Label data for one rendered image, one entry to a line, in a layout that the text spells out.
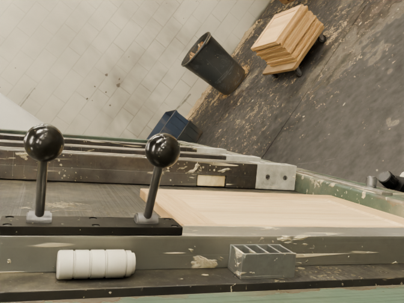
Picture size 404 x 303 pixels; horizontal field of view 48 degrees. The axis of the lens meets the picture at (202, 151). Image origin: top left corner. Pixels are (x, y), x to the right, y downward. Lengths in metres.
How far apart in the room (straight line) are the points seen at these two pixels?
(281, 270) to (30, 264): 0.28
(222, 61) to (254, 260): 4.83
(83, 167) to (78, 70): 4.95
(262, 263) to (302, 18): 3.76
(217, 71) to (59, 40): 2.06
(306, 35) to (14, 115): 2.80
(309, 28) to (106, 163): 3.32
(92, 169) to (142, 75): 5.07
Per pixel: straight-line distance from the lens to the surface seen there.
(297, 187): 1.32
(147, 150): 0.48
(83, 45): 6.10
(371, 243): 0.67
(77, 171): 1.14
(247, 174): 1.25
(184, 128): 5.21
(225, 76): 5.33
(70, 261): 0.49
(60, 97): 6.02
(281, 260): 0.55
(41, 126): 0.46
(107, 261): 0.49
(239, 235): 0.56
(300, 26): 4.20
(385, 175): 1.27
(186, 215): 0.75
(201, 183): 1.21
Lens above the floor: 1.56
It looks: 18 degrees down
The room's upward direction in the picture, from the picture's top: 52 degrees counter-clockwise
